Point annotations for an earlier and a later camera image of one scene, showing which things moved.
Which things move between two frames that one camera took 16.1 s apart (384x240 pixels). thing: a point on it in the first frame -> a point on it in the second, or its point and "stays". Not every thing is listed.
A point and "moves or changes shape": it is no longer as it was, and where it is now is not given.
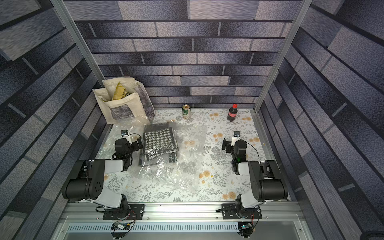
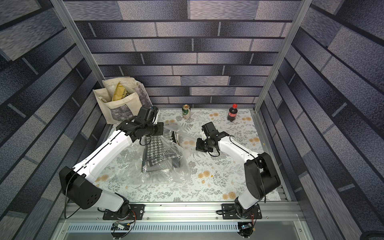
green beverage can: [186, 111] stays
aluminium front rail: [93, 211] stays
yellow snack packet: [120, 92] stays
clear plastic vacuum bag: [170, 149] moves or changes shape
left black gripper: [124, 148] -> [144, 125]
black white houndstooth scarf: [160, 145] moves or changes shape
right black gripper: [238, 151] -> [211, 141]
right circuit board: [246, 230] stays
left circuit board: [119, 226] stays
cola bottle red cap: [232, 113] stays
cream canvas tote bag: [136, 108] stays
